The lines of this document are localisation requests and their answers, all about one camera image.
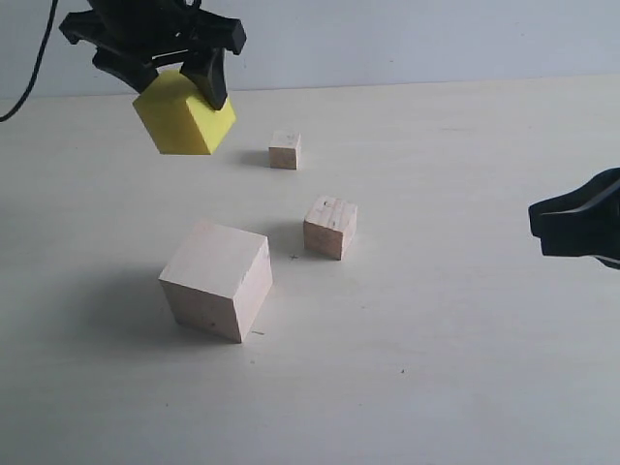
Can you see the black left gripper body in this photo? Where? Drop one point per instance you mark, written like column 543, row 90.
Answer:
column 154, row 30

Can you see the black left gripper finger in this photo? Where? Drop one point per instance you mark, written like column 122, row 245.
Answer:
column 205, row 69
column 129, row 70

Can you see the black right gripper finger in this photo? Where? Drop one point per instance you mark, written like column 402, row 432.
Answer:
column 593, row 204
column 577, row 236

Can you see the yellow painted wooden cube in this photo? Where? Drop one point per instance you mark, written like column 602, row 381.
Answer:
column 178, row 118

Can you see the medium plain wooden cube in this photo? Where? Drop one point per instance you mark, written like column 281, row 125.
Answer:
column 329, row 226

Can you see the large plain wooden cube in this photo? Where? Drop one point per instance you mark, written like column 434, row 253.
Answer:
column 218, row 280

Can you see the small plain wooden cube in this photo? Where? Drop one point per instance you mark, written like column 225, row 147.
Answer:
column 284, row 149

